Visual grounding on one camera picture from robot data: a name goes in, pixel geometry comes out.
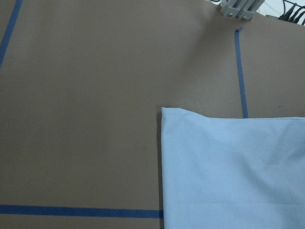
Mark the aluminium frame post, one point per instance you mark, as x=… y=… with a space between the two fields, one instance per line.
x=240 y=9

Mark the light blue t-shirt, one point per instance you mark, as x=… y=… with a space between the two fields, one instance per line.
x=224 y=173

